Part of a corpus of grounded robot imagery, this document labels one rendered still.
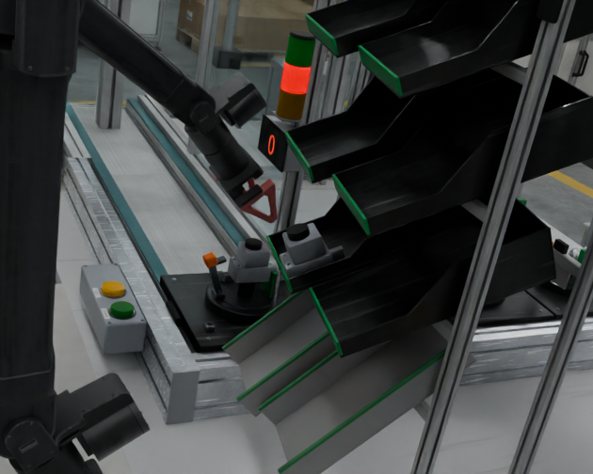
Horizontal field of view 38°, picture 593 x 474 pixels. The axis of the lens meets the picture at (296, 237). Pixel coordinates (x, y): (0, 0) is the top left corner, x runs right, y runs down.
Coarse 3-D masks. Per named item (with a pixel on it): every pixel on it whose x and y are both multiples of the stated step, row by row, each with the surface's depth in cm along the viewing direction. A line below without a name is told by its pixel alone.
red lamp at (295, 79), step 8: (288, 64) 155; (288, 72) 155; (296, 72) 155; (304, 72) 155; (288, 80) 156; (296, 80) 156; (304, 80) 156; (288, 88) 156; (296, 88) 156; (304, 88) 157
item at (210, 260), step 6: (204, 258) 145; (210, 258) 144; (216, 258) 147; (222, 258) 146; (210, 264) 145; (216, 264) 145; (210, 270) 146; (216, 270) 146; (216, 276) 147; (216, 282) 147; (216, 288) 148
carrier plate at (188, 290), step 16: (176, 288) 154; (192, 288) 155; (176, 304) 149; (192, 304) 150; (192, 320) 145; (208, 320) 146; (224, 320) 147; (192, 336) 141; (208, 336) 141; (224, 336) 142
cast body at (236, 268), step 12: (252, 240) 148; (240, 252) 148; (252, 252) 146; (264, 252) 147; (240, 264) 148; (252, 264) 147; (264, 264) 148; (240, 276) 147; (252, 276) 148; (264, 276) 149
